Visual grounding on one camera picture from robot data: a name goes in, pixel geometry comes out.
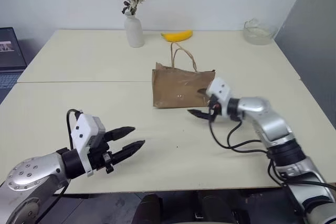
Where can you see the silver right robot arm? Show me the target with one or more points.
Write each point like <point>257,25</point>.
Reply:
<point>273,127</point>

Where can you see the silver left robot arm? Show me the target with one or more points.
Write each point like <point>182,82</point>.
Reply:
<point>29,172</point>

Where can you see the grey partition panel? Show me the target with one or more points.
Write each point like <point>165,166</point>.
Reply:
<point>312,37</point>

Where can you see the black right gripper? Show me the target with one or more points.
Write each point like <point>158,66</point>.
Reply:
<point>214,110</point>

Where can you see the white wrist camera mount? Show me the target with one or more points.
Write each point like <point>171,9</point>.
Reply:
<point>84,132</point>
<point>219,89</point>

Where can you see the yellow banana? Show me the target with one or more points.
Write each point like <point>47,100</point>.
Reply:
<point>177,36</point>

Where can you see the white ceramic vase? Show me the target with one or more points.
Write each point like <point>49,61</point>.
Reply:
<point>134,32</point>

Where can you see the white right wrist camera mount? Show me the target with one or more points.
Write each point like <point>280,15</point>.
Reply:
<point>219,89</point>

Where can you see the dark laptop computer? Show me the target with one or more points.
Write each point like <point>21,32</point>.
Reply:
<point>10,51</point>

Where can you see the dark rounded shape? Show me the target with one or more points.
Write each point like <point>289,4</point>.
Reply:
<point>149,209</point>
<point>215,207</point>

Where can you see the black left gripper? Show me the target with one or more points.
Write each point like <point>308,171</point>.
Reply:
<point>101,155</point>

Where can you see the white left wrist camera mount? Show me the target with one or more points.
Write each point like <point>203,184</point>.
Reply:
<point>84,132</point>

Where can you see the clear glass bowl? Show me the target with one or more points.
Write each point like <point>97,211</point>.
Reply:
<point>258,37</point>

